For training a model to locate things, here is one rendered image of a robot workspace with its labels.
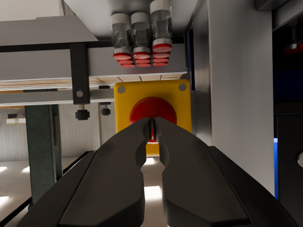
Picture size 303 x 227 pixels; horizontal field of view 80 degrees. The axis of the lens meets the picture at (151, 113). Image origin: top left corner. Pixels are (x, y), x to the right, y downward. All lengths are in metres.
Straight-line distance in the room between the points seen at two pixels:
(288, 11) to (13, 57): 0.35
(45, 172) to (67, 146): 8.43
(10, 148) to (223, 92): 12.73
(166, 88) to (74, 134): 10.98
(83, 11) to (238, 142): 0.21
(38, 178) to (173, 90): 2.89
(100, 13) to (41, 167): 2.79
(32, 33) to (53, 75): 0.07
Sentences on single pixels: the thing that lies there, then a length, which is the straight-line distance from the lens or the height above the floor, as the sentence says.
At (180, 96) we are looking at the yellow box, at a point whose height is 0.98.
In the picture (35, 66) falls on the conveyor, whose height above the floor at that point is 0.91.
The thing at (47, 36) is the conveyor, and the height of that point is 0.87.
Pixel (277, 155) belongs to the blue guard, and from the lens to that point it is 0.22.
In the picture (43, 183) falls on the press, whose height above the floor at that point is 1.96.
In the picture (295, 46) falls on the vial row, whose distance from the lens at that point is 0.27.
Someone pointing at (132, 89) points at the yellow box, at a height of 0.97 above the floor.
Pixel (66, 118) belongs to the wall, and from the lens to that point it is 11.17.
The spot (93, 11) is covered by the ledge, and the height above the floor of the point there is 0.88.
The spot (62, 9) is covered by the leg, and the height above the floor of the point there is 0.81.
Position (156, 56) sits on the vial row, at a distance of 0.22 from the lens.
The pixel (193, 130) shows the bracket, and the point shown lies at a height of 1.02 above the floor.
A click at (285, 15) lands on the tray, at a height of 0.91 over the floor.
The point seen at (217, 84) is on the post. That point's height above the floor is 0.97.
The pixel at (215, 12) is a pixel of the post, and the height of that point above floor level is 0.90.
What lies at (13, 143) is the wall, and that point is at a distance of 12.67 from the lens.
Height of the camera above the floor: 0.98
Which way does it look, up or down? 2 degrees up
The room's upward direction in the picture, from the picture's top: 177 degrees clockwise
